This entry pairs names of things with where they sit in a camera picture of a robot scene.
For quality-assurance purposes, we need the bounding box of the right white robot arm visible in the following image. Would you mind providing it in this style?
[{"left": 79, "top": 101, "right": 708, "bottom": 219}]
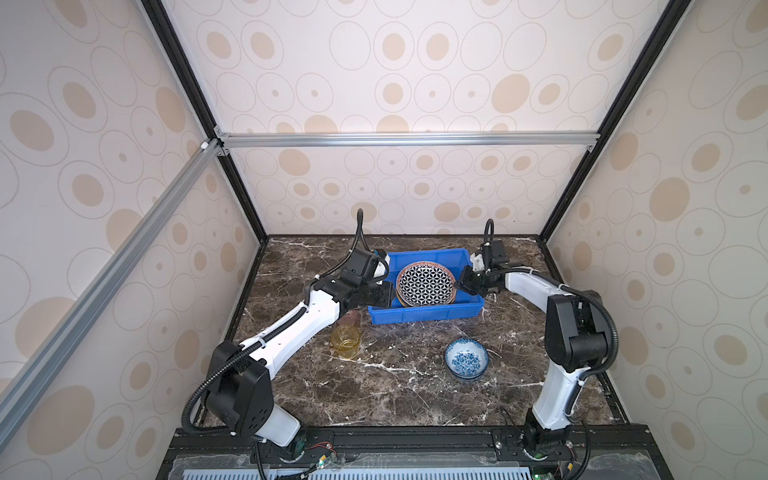
[{"left": 457, "top": 219, "right": 619, "bottom": 457}]

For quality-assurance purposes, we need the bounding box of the pink transparent cup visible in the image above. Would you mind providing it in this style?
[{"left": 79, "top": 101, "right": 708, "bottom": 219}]
[{"left": 339, "top": 310, "right": 362, "bottom": 328}]

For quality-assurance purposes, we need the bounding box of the horizontal aluminium frame bar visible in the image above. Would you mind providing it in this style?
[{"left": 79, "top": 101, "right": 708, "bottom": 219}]
[{"left": 202, "top": 130, "right": 600, "bottom": 152}]

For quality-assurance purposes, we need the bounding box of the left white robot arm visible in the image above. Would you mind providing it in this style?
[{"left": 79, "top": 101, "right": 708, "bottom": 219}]
[{"left": 181, "top": 209, "right": 395, "bottom": 458}]

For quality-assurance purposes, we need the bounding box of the yellow transparent cup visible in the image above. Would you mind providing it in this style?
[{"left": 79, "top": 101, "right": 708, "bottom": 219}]
[{"left": 330, "top": 325, "right": 362, "bottom": 359}]

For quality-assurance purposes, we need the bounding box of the blue floral small bowl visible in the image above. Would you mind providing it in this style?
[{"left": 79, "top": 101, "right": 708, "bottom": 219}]
[{"left": 444, "top": 338, "right": 490, "bottom": 380}]

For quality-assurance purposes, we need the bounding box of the geometric pattern brown rimmed plate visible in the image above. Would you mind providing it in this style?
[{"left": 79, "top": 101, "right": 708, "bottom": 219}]
[{"left": 395, "top": 261, "right": 457, "bottom": 307}]

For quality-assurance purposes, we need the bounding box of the blue plastic bin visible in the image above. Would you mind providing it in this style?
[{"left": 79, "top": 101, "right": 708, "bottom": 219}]
[{"left": 368, "top": 248, "right": 485, "bottom": 325}]

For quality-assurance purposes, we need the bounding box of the left slanted aluminium bar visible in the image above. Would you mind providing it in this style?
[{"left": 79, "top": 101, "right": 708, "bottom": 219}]
[{"left": 1, "top": 138, "right": 223, "bottom": 448}]

